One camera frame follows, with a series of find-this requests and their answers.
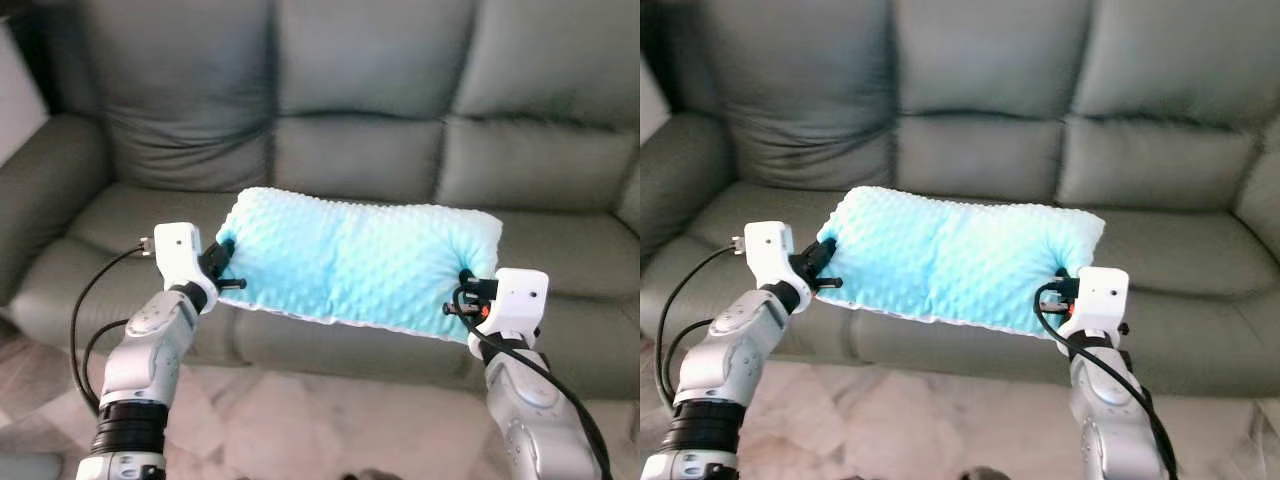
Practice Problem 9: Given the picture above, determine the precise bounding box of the green leather sofa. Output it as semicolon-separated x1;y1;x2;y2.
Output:
640;0;1280;401
0;0;641;401

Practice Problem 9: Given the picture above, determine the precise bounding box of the teal dotted pillow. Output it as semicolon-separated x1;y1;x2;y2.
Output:
815;187;1106;339
215;187;504;343

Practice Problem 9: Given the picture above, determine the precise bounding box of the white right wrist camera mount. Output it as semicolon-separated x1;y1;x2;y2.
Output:
470;268;549;341
1055;266;1131;341

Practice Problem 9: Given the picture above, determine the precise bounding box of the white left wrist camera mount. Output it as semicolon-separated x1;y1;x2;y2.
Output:
742;222;796;289
150;222;206;291

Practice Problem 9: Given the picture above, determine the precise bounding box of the left arm short black cable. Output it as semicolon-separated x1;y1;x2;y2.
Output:
83;318;136;401
665;318;721;401

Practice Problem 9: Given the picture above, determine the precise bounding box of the left arm long black cable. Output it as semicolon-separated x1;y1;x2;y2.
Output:
70;243;156;416
655;243;746;411

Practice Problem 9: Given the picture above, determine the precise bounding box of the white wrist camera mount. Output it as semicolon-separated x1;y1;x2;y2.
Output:
150;222;206;291
470;268;549;341
1055;266;1131;341
742;222;796;289

